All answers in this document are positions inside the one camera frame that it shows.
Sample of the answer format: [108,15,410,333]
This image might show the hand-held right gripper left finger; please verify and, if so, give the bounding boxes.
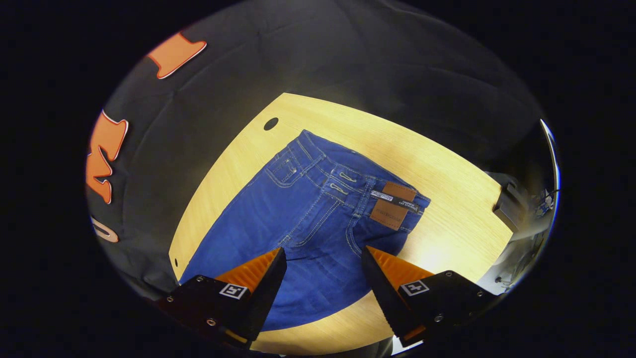
[155,247,288,349]

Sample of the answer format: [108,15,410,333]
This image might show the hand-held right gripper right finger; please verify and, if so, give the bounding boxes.
[361,245,500,349]

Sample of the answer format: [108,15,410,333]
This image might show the blue jeans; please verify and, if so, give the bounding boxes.
[179,129,431,333]

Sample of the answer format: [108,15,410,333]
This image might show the dark grey box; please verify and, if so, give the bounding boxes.
[492,180,527,233]

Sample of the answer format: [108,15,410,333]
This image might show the black backdrop cloth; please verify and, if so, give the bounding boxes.
[85,0,547,299]

